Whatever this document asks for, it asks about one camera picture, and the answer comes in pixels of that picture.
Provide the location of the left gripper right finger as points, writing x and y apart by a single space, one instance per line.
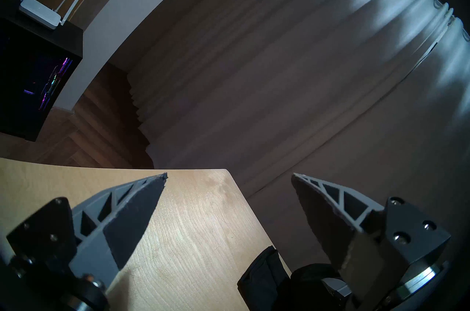
330 218

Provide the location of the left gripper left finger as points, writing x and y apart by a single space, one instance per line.
121 218

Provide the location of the black polo shirt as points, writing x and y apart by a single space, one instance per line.
264 281

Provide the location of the brown pleated curtain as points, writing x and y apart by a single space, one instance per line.
293 75

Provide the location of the black computer tower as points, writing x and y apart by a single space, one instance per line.
29 82

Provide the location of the white curved arch panel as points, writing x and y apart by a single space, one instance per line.
121 20

